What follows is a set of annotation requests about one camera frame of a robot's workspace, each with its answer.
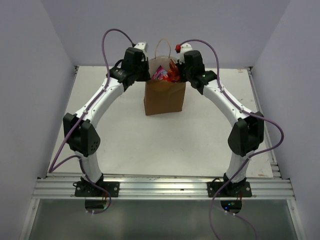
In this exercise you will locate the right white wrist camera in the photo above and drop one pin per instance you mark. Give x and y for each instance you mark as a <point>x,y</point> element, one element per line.
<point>181,49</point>

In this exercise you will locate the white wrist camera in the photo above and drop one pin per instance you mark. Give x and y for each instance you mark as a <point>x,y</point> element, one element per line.
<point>181,49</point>
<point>143,46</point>

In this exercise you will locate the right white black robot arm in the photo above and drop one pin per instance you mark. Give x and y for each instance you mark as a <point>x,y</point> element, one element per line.
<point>247,131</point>

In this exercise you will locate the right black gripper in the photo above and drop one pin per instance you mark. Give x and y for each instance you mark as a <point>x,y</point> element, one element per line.
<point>180,67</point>

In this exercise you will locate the red Doritos chip bag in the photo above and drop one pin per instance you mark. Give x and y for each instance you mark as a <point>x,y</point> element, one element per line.
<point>173,69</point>

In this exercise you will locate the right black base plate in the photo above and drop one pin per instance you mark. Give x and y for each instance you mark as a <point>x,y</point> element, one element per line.
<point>232,190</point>

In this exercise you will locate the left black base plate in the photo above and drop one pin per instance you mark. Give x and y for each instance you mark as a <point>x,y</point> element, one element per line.
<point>102,189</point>

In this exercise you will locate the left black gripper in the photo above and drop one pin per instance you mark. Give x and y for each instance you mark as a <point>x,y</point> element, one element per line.
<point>145,61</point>

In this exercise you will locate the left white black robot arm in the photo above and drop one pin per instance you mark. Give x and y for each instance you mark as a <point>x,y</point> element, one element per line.
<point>84,139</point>

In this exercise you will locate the brown paper bag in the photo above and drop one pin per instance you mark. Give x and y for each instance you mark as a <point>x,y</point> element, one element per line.
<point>162,97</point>

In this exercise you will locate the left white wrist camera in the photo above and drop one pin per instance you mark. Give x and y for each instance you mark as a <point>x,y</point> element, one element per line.
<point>143,46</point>

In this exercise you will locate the purple Fox's candy bag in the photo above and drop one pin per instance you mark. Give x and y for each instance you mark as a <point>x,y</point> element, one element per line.
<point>160,75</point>

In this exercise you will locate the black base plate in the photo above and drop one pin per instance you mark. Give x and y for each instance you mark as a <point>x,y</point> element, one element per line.
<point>232,190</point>
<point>102,189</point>

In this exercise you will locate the aluminium rail frame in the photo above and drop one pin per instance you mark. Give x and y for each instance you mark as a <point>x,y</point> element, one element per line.
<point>163,163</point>

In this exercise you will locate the small red popcorn snack bag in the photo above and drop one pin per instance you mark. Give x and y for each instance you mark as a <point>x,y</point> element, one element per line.
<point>171,78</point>

